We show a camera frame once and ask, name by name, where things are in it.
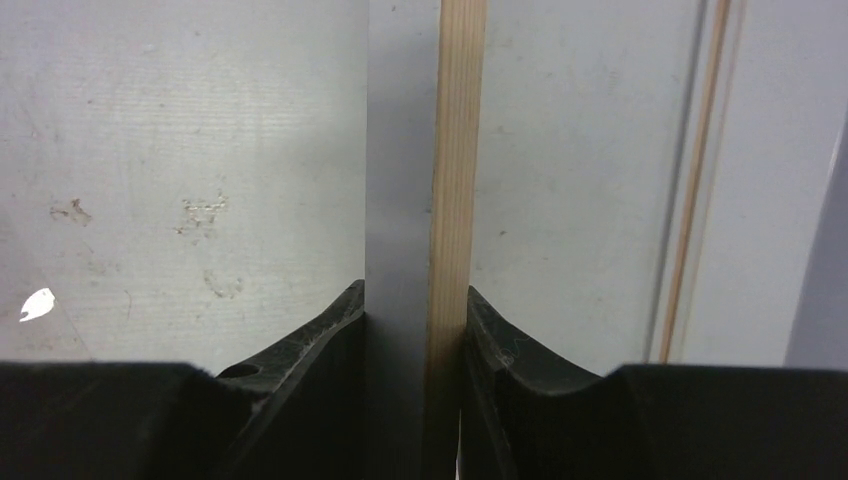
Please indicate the clear acrylic sheet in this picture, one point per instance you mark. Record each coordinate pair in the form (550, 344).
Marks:
(180, 180)

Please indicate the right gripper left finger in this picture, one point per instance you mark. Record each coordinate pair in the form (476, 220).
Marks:
(291, 411)

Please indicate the white wooden picture frame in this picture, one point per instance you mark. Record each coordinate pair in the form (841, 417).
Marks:
(424, 79)

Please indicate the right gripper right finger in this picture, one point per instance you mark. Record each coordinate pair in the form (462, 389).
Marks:
(528, 413)

